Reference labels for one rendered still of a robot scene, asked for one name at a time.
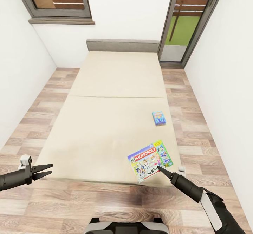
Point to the board game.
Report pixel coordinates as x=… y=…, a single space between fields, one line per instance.
x=158 y=118
x=144 y=161

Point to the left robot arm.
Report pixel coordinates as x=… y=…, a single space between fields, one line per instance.
x=24 y=175

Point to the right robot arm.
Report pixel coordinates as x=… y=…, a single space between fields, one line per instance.
x=220 y=218

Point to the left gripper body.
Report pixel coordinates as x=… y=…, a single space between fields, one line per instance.
x=17 y=178

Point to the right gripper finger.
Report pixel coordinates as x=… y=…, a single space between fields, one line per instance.
x=166 y=172

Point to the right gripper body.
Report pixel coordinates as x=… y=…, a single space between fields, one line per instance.
x=182 y=183

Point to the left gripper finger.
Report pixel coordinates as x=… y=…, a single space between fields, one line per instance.
x=35 y=169
x=40 y=175

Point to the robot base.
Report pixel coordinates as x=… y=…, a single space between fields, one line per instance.
x=156 y=227

